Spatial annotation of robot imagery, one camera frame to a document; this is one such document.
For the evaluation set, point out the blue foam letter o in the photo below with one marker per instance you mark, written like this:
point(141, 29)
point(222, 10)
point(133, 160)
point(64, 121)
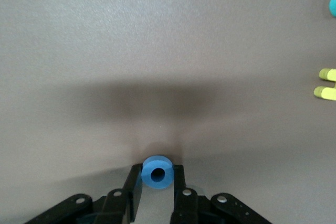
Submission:
point(148, 179)

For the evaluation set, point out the brown table cover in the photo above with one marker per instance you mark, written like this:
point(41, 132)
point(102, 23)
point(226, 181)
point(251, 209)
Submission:
point(78, 24)

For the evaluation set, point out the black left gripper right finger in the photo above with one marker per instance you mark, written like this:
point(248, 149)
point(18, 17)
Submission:
point(186, 208)

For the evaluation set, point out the yellow foam letter u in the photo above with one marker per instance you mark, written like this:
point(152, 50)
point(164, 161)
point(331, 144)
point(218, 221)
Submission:
point(328, 94)

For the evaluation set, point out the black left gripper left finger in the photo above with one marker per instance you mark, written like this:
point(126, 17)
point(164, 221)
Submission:
point(115, 208)

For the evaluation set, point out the teal foam letter j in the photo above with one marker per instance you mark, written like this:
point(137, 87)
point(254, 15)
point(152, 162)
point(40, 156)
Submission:
point(333, 5)

